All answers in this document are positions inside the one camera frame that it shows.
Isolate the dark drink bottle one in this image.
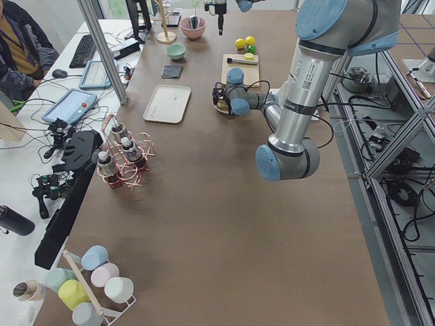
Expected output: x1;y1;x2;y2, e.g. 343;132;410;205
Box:
111;124;128;144

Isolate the yellow lemon right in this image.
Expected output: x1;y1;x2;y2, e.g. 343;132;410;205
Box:
245;35;256;46

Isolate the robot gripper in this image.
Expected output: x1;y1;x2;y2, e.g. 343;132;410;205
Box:
203;0;266;37

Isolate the paper cup with metal insert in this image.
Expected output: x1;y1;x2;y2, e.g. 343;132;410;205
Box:
12;279;46;301

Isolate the black computer mouse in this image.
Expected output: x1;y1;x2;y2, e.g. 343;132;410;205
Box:
52;69;68;79

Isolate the pink bowl with ice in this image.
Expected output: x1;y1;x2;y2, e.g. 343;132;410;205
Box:
179;17;207;39

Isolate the pink cup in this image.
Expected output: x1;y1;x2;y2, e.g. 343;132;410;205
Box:
90;262;120;287

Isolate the wooden mug tree stand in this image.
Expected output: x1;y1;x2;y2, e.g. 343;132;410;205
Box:
152;0;177;44

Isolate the folded grey cloth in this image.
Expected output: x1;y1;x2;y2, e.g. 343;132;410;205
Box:
162;65;183;79

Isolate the dark drink bottle two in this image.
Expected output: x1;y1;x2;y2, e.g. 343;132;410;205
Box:
121;137;141;164

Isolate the toast sandwich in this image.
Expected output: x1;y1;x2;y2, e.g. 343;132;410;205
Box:
216;99;231;115

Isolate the green cup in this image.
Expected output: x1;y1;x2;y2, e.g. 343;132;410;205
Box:
44;268;77;293

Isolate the white cup rack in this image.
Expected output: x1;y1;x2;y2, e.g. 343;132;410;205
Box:
63;250;136;325

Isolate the bamboo cutting board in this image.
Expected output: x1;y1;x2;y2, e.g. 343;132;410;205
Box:
220;54;261;88

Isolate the black water bottle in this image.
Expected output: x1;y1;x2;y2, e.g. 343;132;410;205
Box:
1;205;35;236

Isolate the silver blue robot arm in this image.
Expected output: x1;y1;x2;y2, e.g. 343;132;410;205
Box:
212;0;402;181

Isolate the knife with yellow blade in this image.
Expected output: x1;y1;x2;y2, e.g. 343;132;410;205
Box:
226;58;258;66

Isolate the copper wire bottle rack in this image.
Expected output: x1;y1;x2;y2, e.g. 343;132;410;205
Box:
97;113;156;189

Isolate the lemon half slice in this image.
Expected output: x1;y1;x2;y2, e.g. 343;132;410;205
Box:
244;52;254;60

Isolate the yellow cup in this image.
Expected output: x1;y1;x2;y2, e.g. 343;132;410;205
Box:
58;279;90;311

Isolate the yellow lemon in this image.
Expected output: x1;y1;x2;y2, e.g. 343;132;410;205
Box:
245;35;256;46
234;38;246;50

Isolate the yellow lemon left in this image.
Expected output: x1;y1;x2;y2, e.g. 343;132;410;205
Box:
234;38;246;50

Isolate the metal scoop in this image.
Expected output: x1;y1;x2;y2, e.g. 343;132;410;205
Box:
189;9;200;30

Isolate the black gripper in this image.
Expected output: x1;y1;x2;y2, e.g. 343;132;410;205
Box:
212;87;227;105

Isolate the seated person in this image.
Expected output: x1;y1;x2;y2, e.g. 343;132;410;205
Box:
1;1;59;101

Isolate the white cup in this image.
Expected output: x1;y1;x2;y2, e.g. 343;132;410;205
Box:
104;277;134;304

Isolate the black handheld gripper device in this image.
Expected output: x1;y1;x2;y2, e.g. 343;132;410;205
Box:
43;118;76;159

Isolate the grey cup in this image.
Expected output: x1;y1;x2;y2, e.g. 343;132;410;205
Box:
72;302;103;326

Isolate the green lime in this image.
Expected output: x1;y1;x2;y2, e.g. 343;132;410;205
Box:
247;45;256;54

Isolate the dark drink bottle three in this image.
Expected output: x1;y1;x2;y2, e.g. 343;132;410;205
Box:
98;151;118;183

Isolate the black keyboard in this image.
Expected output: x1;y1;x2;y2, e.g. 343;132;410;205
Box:
69;35;97;69

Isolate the aluminium frame post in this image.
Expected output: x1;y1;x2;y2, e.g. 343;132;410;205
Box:
77;0;128;105

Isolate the blue cup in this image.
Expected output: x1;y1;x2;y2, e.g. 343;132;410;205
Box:
81;245;109;271

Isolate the blue teach pendant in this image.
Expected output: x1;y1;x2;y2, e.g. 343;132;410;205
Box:
79;60;111;90
41;88;97;124

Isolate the black long stand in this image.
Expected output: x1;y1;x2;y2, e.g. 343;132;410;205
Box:
34;129;103;270

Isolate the blue teach pendant near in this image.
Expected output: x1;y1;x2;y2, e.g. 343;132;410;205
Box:
41;88;97;124

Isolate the cream rectangular tray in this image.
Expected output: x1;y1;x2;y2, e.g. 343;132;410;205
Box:
143;84;191;124

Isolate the blue teach pendant far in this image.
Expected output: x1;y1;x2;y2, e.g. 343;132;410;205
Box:
79;60;111;90

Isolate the mint green bowl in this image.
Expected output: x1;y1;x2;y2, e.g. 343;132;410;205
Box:
166;44;186;60

